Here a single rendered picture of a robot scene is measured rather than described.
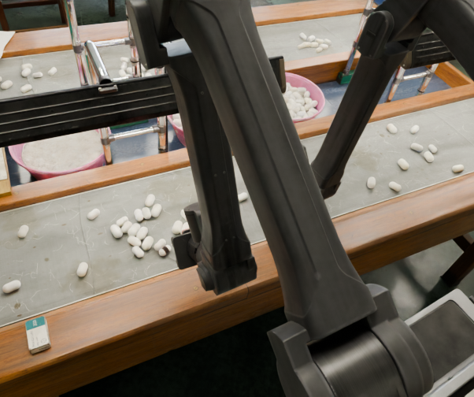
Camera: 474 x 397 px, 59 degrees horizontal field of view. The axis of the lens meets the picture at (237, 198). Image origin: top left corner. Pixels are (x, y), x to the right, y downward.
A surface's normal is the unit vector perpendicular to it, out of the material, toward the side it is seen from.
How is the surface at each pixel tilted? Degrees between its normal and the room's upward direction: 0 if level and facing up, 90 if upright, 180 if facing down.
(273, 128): 33
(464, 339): 0
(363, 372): 11
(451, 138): 0
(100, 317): 0
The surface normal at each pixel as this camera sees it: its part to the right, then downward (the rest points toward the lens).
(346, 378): 0.08, -0.50
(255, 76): 0.25, -0.14
